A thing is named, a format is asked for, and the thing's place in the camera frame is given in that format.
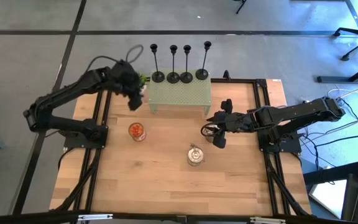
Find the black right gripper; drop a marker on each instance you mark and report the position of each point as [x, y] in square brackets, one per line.
[235, 119]

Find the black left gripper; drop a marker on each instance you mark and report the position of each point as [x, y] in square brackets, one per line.
[126, 79]

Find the black candle stick holder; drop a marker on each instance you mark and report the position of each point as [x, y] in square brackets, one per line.
[186, 77]
[158, 77]
[202, 74]
[173, 77]

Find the glass jar with orange contents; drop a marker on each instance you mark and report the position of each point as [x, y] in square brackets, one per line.
[137, 131]

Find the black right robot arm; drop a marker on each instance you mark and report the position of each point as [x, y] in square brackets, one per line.
[297, 112]

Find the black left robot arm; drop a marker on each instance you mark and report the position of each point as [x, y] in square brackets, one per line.
[67, 90]

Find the small green potted plant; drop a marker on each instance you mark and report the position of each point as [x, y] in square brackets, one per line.
[144, 80]

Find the green perforated metal shelf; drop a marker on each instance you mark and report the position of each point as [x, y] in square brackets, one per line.
[179, 93]

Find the black table clamp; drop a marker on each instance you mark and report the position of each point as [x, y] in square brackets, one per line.
[226, 75]

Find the black stand leg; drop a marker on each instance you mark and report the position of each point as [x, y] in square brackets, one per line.
[241, 6]

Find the black desk leg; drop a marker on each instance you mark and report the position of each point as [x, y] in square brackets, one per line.
[328, 175]

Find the black rig crossbar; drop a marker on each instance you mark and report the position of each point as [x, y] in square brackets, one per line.
[135, 218]

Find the black desk foot bar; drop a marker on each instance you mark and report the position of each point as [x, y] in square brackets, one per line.
[337, 79]

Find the black office chair base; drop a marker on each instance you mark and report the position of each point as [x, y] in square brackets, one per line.
[353, 30]

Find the black aluminium table frame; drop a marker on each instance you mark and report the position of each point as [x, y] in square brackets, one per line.
[241, 80]

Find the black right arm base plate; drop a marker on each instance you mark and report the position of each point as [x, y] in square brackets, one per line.
[294, 147]

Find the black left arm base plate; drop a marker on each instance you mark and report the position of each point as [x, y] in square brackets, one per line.
[73, 143]

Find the silver crossbar bracket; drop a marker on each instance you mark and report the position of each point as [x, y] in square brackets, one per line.
[95, 216]
[267, 220]

